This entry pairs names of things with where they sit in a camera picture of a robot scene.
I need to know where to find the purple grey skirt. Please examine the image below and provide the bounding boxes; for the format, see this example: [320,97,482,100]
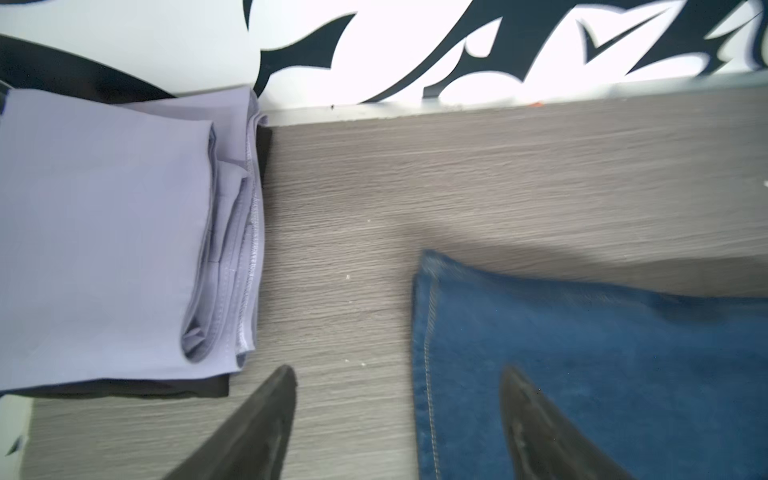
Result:
[0,85,269,392]

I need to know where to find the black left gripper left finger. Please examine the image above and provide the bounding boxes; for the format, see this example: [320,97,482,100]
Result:
[166,365,297,480]

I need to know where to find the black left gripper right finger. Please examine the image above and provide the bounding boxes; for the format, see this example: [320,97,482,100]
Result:
[500,365,632,479]

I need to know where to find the black skirt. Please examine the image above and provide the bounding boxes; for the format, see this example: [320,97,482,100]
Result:
[0,122,274,400]

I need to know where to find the dark navy garment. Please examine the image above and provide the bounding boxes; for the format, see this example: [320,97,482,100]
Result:
[411,251,767,479]

